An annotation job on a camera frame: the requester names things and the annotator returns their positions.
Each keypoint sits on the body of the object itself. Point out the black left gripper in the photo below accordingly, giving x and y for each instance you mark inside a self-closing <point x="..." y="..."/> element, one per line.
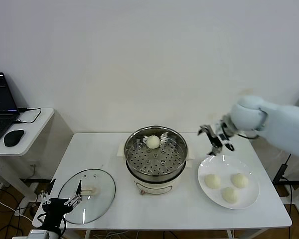
<point x="56" y="209"/>

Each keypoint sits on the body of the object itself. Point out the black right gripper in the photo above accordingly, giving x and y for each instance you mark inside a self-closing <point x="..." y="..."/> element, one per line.
<point x="224" y="130"/>

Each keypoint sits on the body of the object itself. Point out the white steamed baozi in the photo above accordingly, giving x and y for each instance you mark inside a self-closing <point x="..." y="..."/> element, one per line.
<point x="212" y="181"/>
<point x="230" y="194"/>
<point x="153" y="142"/>
<point x="240" y="181"/>

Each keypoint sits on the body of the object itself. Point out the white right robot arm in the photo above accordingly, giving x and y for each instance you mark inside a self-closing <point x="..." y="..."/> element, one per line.
<point x="276" y="124"/>

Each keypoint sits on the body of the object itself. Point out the perforated steel steamer basket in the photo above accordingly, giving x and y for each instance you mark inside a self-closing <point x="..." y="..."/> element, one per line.
<point x="154" y="161"/>

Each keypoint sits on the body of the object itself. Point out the white round plate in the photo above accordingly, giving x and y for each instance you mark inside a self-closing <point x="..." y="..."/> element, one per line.
<point x="214" y="164"/>

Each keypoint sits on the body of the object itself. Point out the white rectangular table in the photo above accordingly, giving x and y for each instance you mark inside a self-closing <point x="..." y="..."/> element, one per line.
<point x="94" y="149"/>

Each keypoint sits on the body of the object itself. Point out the white side table with mouse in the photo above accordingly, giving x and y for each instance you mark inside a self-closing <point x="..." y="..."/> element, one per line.
<point x="37" y="129"/>

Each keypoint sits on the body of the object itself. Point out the black computer mouse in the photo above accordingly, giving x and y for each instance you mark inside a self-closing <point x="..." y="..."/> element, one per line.
<point x="13" y="137"/>

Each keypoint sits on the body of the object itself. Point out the cream electric pot base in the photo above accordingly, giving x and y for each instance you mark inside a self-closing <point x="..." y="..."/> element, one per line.
<point x="154" y="185"/>

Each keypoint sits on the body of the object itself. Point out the black laptop with terminal window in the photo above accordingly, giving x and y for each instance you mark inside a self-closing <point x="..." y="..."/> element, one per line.
<point x="0" y="119"/>

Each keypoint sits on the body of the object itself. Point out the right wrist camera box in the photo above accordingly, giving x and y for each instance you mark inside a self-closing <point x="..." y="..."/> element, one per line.
<point x="228" y="145"/>

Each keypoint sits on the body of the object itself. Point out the white wall socket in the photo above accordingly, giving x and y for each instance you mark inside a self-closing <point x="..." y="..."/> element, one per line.
<point x="33" y="164"/>

